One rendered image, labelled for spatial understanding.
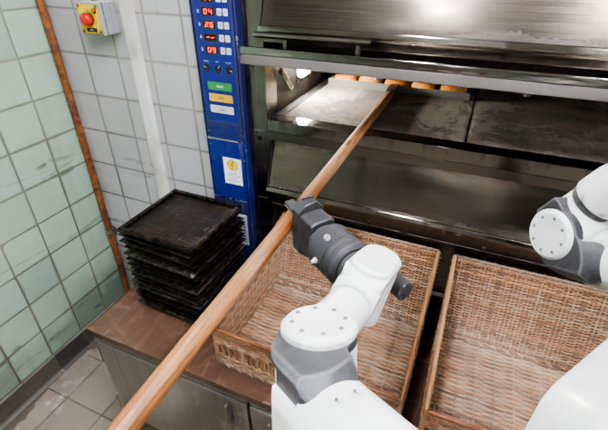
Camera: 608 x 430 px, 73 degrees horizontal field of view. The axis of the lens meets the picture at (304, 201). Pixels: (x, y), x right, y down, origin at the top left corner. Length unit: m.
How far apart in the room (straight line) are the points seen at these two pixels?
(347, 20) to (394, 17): 0.12
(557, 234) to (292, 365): 0.47
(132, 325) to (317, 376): 1.21
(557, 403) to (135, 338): 1.29
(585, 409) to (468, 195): 0.98
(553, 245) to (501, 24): 0.59
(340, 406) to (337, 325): 0.09
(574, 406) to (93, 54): 1.69
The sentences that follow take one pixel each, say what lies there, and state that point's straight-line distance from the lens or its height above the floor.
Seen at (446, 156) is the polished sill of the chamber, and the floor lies 1.15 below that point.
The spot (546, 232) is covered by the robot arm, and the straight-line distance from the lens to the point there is 0.73.
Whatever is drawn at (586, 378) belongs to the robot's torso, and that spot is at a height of 1.37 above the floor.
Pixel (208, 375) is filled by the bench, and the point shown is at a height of 0.58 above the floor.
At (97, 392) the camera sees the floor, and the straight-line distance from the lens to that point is 2.18.
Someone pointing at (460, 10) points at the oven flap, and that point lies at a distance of 1.14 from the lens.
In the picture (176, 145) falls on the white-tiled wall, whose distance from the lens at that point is 1.64.
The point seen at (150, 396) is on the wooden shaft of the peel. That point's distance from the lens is 0.56.
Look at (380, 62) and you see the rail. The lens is 1.04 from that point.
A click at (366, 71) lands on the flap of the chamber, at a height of 1.40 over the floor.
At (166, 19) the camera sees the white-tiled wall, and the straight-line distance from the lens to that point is 1.50.
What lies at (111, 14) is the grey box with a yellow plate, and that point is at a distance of 1.62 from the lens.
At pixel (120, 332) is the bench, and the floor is 0.58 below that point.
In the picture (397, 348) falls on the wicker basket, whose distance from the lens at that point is 1.39.
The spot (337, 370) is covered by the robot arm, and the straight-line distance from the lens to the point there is 0.38.
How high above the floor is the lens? 1.65
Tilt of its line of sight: 31 degrees down
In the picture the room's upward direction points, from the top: straight up
